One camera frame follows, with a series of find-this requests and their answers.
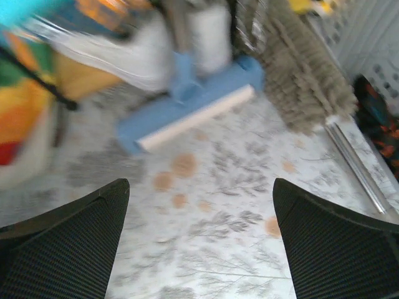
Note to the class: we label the yellow plush duck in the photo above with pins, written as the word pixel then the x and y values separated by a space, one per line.
pixel 320 8

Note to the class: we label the rainbow striped bag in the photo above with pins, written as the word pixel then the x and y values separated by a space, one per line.
pixel 23 100

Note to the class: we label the grey dust mop head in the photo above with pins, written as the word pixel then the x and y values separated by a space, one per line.
pixel 302 82

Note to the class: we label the blue handled mop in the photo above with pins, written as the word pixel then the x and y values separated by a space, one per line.
pixel 190 100

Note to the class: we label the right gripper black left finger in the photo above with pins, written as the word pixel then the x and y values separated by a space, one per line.
pixel 67 252

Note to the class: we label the black orange patterned cloth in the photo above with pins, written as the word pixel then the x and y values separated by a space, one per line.
pixel 376 122

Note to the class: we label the teal folded cloth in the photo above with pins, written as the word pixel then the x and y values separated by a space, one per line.
pixel 39 17

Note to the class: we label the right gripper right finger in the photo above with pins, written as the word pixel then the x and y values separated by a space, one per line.
pixel 332 251

